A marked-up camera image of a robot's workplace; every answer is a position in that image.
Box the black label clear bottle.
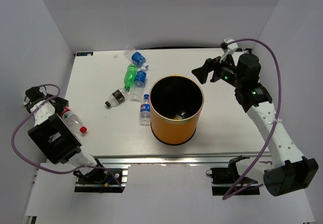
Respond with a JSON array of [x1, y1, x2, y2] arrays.
[[105, 87, 130, 108]]

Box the red label clear bottle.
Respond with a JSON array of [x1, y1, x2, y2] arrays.
[[61, 107, 87, 135]]

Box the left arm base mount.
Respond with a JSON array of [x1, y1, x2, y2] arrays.
[[73, 168, 125, 193]]

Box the orange cylindrical bin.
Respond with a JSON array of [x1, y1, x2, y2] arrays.
[[149, 75, 204, 146]]

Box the blue label bottle top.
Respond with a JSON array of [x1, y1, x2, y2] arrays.
[[124, 45, 149, 70]]

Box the left blue table sticker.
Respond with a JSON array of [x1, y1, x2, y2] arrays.
[[76, 52, 93, 57]]

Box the small pepsi bottle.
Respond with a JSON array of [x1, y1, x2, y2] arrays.
[[139, 94, 151, 125]]

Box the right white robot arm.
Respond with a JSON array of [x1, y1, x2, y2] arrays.
[[192, 54, 318, 199]]

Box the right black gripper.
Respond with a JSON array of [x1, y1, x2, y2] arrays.
[[191, 51, 243, 89]]

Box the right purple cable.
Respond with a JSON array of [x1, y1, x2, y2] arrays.
[[222, 37, 281, 201]]

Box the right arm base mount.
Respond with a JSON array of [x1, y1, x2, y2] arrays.
[[205, 155, 261, 196]]

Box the blue label bottle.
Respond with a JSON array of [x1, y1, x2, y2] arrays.
[[129, 67, 147, 101], [124, 45, 149, 70]]

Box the aluminium table frame rail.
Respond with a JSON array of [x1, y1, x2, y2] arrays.
[[98, 152, 257, 169]]

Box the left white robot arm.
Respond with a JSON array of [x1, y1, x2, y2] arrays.
[[25, 86, 107, 183]]

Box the green plastic bottle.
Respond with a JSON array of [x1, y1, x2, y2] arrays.
[[124, 64, 138, 91]]

